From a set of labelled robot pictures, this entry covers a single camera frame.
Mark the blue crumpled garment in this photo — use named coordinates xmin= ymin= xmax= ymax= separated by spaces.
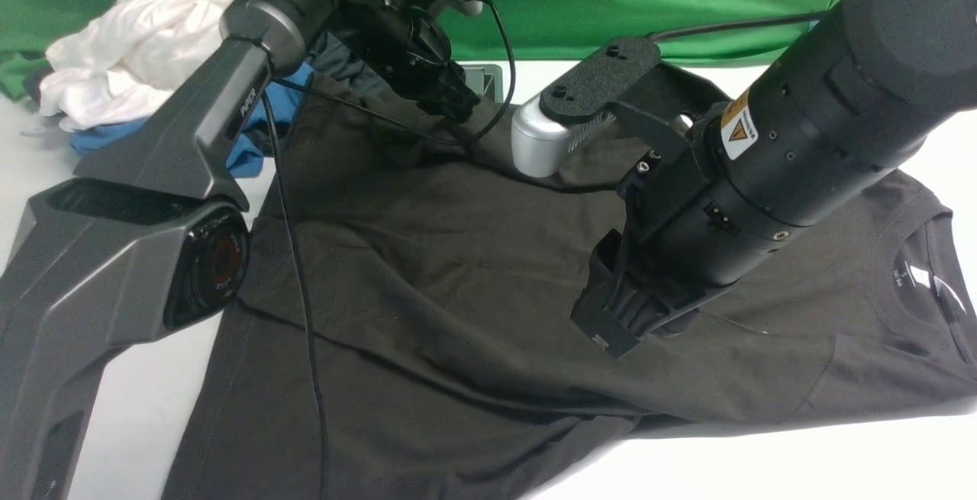
xmin=70 ymin=51 xmax=313 ymax=200

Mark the dark teal crumpled garment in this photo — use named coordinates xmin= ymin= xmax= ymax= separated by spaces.
xmin=306 ymin=31 xmax=389 ymax=95

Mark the gray robot arm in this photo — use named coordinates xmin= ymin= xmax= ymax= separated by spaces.
xmin=1 ymin=0 xmax=479 ymax=499

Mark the dark gray long-sleeved shirt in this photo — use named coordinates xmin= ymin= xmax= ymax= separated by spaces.
xmin=162 ymin=98 xmax=975 ymax=499

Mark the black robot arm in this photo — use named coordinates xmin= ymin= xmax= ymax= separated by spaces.
xmin=571 ymin=0 xmax=975 ymax=358

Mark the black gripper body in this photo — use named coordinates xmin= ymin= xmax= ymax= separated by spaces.
xmin=571 ymin=136 xmax=779 ymax=360
xmin=325 ymin=0 xmax=482 ymax=122

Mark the white crumpled garment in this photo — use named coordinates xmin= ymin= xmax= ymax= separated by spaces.
xmin=38 ymin=0 xmax=233 ymax=131

